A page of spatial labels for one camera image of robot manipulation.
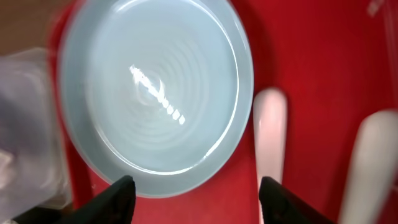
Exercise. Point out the large light blue plate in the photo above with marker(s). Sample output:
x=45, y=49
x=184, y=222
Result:
x=159, y=90

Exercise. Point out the white plastic fork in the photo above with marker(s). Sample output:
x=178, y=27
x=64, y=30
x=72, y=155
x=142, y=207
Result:
x=270, y=127

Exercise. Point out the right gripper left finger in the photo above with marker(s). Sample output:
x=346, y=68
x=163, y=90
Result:
x=115, y=205

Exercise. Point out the red serving tray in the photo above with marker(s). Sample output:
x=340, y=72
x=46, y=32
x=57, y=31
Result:
x=331, y=60

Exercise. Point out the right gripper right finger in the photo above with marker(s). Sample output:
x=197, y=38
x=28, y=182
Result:
x=278, y=205

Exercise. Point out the white plastic spoon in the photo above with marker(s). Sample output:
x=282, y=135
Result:
x=372, y=169

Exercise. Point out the clear plastic bin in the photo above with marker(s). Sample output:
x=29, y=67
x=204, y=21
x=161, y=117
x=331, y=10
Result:
x=33, y=164

